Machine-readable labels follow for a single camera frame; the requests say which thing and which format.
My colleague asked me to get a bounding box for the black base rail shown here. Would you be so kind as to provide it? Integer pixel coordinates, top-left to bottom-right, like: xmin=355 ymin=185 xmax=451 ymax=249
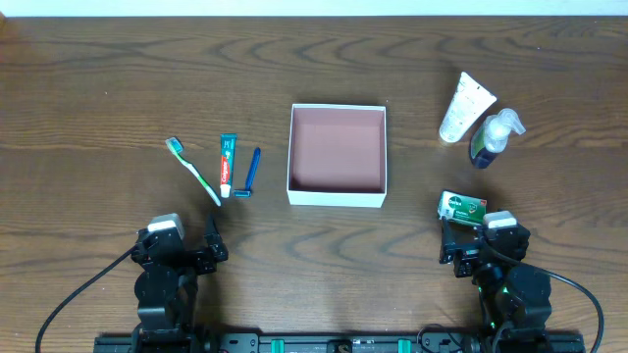
xmin=93 ymin=331 xmax=586 ymax=353

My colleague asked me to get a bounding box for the Colgate toothpaste tube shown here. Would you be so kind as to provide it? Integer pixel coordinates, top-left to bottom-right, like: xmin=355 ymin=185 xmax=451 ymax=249
xmin=220 ymin=133 xmax=237 ymax=198

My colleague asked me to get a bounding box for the blue disposable razor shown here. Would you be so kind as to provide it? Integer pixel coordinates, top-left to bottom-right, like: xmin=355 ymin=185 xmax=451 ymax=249
xmin=234 ymin=147 xmax=261 ymax=198

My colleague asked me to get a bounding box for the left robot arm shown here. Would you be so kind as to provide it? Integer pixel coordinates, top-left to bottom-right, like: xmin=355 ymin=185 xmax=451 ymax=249
xmin=131 ymin=213 xmax=229 ymax=352

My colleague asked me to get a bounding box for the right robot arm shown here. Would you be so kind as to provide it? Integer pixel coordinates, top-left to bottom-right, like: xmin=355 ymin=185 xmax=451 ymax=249
xmin=439 ymin=211 xmax=551 ymax=343

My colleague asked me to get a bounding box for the clear pump sanitizer bottle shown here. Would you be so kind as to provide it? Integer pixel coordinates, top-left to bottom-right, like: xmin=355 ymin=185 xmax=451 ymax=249
xmin=469 ymin=108 xmax=526 ymax=169

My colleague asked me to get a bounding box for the white lotion tube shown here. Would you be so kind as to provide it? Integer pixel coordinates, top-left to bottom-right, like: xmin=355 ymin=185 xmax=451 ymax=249
xmin=439 ymin=72 xmax=497 ymax=143

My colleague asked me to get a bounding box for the white square cardboard box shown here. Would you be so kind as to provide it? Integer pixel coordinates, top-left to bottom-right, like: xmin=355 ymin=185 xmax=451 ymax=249
xmin=286 ymin=103 xmax=388 ymax=208

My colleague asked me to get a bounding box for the green white toothbrush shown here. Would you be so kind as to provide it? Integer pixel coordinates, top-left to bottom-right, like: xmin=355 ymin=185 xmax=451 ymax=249
xmin=165 ymin=136 xmax=222 ymax=207

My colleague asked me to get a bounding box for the green soap bar pack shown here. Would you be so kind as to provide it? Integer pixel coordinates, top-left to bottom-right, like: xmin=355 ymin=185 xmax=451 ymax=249
xmin=437 ymin=190 xmax=487 ymax=227

